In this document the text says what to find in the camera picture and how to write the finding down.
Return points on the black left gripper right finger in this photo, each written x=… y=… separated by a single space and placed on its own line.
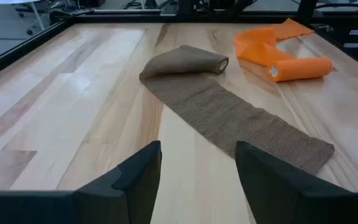
x=278 y=199

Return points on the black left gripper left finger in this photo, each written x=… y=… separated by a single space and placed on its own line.
x=120 y=199

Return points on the brown elastic bandage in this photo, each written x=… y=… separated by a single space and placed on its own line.
x=216 y=112

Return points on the orange elastic bandage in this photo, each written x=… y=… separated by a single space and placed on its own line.
x=300 y=69

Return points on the white round table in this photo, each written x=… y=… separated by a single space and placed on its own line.
x=11 y=1

